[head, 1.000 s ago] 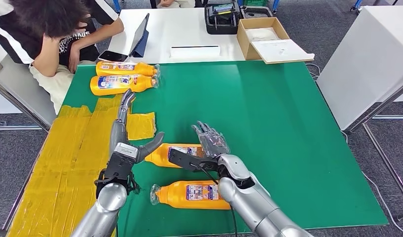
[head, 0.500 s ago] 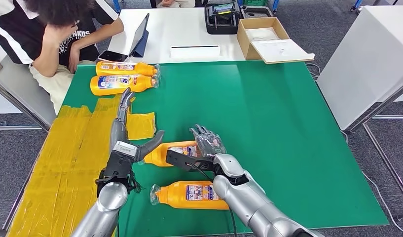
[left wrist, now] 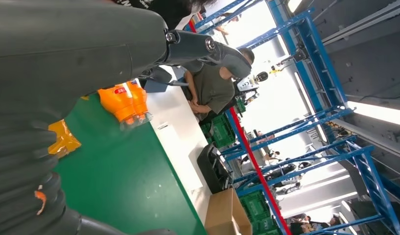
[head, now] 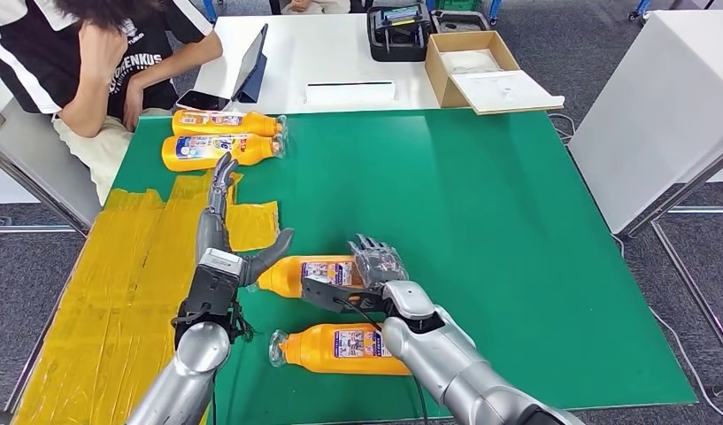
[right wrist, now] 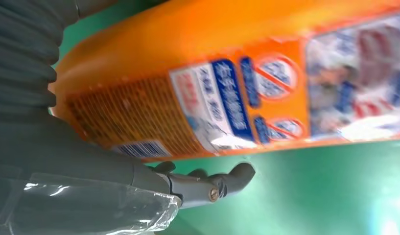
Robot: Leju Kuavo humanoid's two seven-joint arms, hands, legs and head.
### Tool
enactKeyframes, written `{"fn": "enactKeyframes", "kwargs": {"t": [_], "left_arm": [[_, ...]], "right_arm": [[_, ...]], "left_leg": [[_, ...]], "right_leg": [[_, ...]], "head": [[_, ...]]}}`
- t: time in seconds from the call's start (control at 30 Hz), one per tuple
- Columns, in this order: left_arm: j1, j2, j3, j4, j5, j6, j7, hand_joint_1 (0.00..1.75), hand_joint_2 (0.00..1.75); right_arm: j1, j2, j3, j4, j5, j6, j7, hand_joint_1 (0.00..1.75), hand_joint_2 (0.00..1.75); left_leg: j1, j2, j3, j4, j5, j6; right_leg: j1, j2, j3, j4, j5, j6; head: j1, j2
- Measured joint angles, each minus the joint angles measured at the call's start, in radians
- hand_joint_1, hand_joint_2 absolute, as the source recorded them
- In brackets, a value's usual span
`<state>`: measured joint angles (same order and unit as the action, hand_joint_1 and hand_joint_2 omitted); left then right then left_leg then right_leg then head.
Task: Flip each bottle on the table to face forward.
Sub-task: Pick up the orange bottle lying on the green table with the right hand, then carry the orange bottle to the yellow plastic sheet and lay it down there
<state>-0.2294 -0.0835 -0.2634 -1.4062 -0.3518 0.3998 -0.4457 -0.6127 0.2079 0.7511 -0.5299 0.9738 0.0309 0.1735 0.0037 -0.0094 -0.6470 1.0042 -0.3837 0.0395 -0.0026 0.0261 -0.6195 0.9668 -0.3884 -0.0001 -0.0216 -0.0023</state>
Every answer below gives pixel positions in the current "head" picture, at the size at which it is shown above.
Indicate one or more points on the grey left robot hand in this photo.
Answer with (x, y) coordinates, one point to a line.
(211, 234)

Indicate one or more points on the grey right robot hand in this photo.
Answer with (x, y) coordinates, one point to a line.
(378, 264)

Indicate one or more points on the person's right hand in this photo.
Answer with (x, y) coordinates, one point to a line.
(103, 44)

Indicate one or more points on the person's left hand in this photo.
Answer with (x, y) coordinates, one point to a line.
(132, 105)

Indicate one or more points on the orange detergent bottle clear cap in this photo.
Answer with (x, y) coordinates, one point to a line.
(314, 352)
(285, 278)
(220, 123)
(191, 155)

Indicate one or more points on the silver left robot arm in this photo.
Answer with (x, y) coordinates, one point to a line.
(185, 375)

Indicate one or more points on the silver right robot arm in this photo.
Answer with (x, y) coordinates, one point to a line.
(455, 363)

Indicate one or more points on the person's right forearm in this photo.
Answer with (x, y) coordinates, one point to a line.
(85, 100)

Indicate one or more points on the person's left forearm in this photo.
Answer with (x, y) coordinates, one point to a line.
(185, 61)

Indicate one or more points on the clear plastic wrap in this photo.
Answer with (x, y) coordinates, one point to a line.
(378, 264)

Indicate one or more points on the smartphone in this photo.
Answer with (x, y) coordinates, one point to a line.
(203, 101)

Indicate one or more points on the person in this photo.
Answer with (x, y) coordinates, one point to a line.
(316, 6)
(33, 58)

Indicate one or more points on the green table mat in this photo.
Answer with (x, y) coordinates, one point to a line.
(455, 205)

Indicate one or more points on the grey side table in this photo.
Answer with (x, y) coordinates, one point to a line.
(33, 170)

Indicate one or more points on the tablet in dark case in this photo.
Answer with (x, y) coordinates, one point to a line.
(248, 63)

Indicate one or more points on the yellow taped plastic sheet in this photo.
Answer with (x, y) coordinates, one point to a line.
(103, 305)

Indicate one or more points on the white flat box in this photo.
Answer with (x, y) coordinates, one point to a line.
(350, 94)

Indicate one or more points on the open cardboard box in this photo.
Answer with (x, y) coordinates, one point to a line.
(437, 78)

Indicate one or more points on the black tool case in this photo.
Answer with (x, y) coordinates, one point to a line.
(398, 49)

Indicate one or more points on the white bag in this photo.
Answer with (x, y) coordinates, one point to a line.
(472, 61)

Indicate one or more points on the grey moulded tray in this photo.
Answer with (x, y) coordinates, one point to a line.
(458, 21)

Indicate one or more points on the green plastic crate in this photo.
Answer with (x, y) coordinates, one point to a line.
(456, 4)

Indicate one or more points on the white side table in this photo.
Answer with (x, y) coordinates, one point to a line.
(648, 117)

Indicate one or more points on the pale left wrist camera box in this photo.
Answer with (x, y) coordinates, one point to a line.
(214, 287)

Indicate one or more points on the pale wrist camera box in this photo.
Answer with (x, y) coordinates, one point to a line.
(326, 293)
(214, 287)

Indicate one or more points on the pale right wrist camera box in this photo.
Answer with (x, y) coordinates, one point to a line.
(326, 293)

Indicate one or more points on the blue metal frame leg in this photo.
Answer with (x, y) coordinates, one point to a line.
(493, 7)
(636, 8)
(209, 8)

